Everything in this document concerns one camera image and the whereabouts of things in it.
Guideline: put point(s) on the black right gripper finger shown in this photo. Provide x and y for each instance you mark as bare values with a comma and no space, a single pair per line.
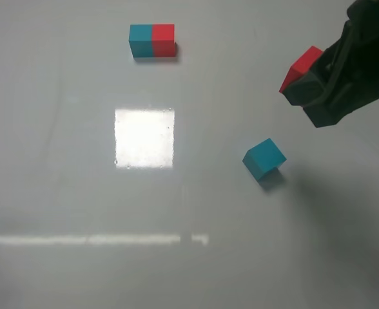
325,111
327,69

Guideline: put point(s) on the teal template block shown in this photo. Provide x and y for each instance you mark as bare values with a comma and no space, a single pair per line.
140,40

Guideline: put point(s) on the red cube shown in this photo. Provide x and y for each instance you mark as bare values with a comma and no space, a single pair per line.
301,86

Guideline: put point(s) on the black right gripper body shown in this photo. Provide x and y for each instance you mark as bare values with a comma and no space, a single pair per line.
354,60

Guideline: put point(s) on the teal cube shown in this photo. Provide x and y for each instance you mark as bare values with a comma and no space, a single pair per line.
263,159

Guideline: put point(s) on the red template block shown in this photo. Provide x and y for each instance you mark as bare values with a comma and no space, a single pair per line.
163,40

